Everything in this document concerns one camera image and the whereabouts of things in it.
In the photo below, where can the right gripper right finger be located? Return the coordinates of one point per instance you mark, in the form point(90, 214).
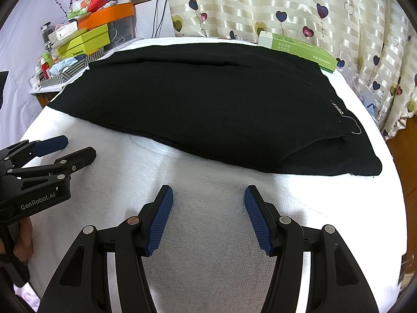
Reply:
point(281, 238)

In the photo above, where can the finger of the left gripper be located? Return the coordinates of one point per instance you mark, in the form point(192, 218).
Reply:
point(70, 161)
point(19, 154)

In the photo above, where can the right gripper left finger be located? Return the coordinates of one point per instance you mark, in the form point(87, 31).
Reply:
point(135, 238)

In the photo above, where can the black pants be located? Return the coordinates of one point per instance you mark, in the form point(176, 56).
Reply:
point(242, 105)

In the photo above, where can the person's left hand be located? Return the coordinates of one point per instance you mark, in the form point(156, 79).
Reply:
point(23, 249)

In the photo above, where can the light blue cloth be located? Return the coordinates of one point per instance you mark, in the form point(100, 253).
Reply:
point(68, 66)

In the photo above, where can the black white striped box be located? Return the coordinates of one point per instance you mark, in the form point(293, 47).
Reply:
point(64, 78)

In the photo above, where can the lime green shoe box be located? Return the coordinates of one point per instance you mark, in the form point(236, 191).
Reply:
point(86, 43)

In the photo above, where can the orange box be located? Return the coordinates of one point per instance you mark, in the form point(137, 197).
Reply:
point(107, 15)

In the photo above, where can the green and white box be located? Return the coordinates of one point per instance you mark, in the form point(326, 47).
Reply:
point(299, 48)

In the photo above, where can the heart pattern curtain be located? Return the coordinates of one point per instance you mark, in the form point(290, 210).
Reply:
point(375, 38)

